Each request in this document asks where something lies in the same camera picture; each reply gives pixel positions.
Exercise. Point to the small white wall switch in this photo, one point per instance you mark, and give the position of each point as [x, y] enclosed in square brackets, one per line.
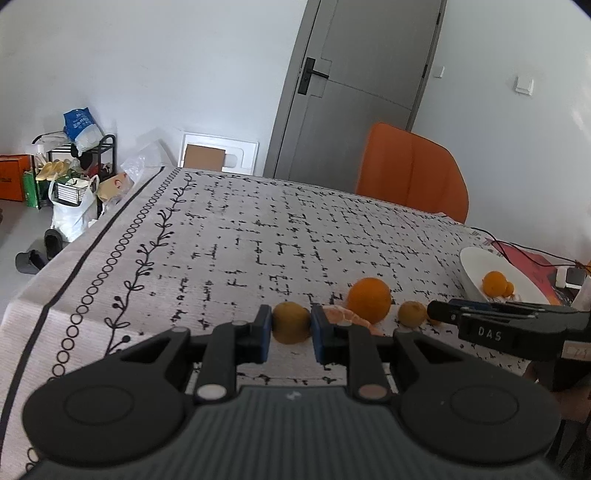
[439, 72]

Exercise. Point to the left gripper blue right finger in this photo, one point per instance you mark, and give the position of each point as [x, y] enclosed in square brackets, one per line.
[359, 351]

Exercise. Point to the green-brown fruit back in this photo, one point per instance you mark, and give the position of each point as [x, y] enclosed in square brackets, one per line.
[412, 314]

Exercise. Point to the peeled pomelo segment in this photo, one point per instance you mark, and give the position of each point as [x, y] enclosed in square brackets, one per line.
[341, 316]

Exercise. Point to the black slipper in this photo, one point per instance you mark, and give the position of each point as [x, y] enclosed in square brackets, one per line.
[30, 262]
[53, 243]

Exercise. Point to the patterned white tablecloth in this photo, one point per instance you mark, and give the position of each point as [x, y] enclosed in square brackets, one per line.
[189, 250]

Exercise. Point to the green-brown fruit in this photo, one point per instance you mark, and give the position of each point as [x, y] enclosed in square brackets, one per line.
[291, 323]
[412, 314]

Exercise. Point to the orange chair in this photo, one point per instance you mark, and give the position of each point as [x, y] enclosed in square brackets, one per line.
[403, 168]

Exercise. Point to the green-brown fruit front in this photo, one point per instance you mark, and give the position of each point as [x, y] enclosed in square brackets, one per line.
[291, 323]

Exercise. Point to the white shopping bag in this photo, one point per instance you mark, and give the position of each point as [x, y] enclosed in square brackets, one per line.
[71, 221]

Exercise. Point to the clear plastic bag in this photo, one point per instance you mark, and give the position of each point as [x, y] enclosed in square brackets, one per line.
[135, 166]

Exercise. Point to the orange paper bag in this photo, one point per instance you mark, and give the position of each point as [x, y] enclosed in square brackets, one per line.
[12, 169]

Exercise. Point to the grey door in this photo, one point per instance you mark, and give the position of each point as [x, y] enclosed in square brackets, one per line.
[378, 55]

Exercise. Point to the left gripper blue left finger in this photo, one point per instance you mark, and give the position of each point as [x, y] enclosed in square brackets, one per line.
[228, 346]

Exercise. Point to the black metal rack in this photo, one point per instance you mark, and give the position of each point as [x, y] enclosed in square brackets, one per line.
[56, 146]

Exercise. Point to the black door handle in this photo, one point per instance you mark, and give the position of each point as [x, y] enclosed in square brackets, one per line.
[308, 72]

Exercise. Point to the green box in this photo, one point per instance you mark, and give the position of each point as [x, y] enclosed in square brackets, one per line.
[31, 191]

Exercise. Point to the black slipper back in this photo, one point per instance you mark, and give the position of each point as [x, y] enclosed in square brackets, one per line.
[53, 243]

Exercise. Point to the white ceramic plate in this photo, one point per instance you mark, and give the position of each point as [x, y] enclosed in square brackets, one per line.
[477, 262]

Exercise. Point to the large orange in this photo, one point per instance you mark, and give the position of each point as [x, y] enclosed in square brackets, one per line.
[371, 299]
[494, 284]

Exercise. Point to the white framed board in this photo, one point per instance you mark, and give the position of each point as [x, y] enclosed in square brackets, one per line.
[217, 154]

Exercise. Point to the blue white plastic bag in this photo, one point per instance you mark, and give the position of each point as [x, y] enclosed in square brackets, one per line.
[81, 129]

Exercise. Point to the large orange front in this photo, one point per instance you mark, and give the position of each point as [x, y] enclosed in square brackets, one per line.
[494, 284]

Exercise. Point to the red orange table mat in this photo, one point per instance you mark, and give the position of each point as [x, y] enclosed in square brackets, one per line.
[559, 279]

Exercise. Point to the large orange back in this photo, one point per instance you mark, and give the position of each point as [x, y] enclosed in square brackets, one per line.
[371, 299]

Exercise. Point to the black slipper front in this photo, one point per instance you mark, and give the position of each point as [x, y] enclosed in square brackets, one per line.
[30, 262]

